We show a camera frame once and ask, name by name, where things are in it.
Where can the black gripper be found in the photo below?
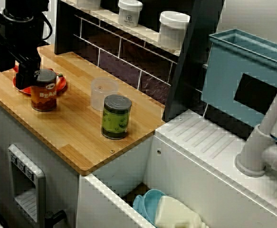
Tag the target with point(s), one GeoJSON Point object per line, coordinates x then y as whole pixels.
{"type": "Point", "coordinates": [21, 40]}

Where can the beans can orange label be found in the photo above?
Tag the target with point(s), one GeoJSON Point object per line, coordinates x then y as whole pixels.
{"type": "Point", "coordinates": [44, 99]}

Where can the peas can green label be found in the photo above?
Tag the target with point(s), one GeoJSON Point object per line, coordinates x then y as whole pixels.
{"type": "Point", "coordinates": [115, 118]}

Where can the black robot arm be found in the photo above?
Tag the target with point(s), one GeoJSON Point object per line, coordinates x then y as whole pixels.
{"type": "Point", "coordinates": [19, 7]}

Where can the red plate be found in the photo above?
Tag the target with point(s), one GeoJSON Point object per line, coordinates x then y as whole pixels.
{"type": "Point", "coordinates": [61, 84]}

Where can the white cabinet with dispenser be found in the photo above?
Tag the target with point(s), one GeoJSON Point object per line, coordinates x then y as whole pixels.
{"type": "Point", "coordinates": [0, 142]}

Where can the translucent plastic cup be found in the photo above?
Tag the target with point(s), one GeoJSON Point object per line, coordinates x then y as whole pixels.
{"type": "Point", "coordinates": [98, 95]}

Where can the grey ice dispenser panel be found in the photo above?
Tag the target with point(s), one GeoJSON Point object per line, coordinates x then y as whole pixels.
{"type": "Point", "coordinates": [39, 185]}

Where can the small white-lidded plastic jar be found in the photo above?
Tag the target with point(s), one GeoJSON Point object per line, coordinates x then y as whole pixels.
{"type": "Point", "coordinates": [128, 16]}

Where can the large white-lidded plastic jar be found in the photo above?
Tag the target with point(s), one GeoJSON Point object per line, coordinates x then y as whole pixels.
{"type": "Point", "coordinates": [171, 33]}

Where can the black tiled backsplash shelf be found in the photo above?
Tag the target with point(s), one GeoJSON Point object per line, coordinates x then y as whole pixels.
{"type": "Point", "coordinates": [188, 71]}

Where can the light blue bowl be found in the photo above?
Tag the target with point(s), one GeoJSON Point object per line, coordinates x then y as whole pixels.
{"type": "Point", "coordinates": [147, 204]}

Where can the teal plastic bin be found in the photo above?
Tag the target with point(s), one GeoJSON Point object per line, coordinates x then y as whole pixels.
{"type": "Point", "coordinates": [221, 78]}

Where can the white sink unit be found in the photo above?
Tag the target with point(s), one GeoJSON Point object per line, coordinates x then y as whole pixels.
{"type": "Point", "coordinates": [195, 171]}

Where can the cream plastic jug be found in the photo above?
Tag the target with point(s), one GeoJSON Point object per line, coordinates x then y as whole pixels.
{"type": "Point", "coordinates": [174, 213]}

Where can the grey toy faucet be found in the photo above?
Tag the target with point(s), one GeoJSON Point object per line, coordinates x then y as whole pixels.
{"type": "Point", "coordinates": [254, 152]}

